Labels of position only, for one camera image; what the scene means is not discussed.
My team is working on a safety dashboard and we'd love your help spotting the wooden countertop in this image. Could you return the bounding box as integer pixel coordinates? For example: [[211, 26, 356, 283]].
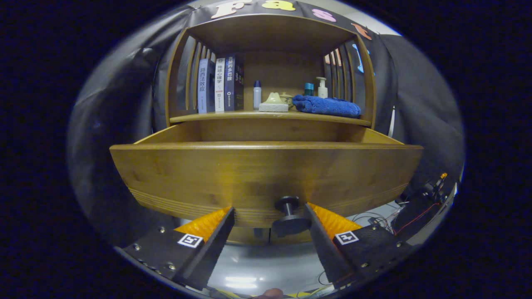
[[170, 109, 372, 127]]

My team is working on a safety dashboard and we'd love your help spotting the wooden cabinet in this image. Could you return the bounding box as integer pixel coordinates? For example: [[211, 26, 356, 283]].
[[165, 14, 377, 245]]

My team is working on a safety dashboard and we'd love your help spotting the tangle of thin cables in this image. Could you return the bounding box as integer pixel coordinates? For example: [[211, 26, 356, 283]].
[[351, 201, 401, 235]]

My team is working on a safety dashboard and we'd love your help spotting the black device with wires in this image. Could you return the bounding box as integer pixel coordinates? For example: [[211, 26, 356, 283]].
[[393, 172, 458, 245]]

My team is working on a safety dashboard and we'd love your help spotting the wooden cabinet door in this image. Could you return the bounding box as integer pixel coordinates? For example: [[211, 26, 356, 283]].
[[227, 226, 271, 245], [270, 228, 313, 245]]

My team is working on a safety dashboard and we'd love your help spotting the dark blue book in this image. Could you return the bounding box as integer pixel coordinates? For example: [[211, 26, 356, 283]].
[[224, 55, 245, 111]]

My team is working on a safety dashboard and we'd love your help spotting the wooden drawer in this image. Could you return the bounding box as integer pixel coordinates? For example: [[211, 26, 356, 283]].
[[109, 120, 424, 228]]

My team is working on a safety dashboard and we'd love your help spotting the cream handled scrub sponge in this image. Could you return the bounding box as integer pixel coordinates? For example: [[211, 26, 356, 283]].
[[259, 92, 289, 113]]

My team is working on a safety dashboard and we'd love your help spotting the blue folded towel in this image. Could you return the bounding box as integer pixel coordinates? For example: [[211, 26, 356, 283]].
[[292, 95, 361, 118]]

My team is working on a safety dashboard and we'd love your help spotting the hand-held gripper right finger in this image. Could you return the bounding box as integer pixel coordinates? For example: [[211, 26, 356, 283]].
[[303, 202, 413, 289]]

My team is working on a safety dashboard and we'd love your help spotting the light blue book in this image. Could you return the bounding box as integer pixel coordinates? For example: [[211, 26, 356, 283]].
[[197, 59, 216, 114]]

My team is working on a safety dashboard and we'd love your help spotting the black round drawer knob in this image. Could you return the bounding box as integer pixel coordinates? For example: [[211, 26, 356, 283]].
[[272, 196, 312, 238]]

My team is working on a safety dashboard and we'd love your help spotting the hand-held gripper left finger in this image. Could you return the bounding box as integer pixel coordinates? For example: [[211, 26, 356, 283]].
[[114, 206, 236, 291]]

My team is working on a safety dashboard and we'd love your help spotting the white book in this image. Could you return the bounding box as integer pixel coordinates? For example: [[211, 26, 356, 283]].
[[214, 58, 226, 113]]

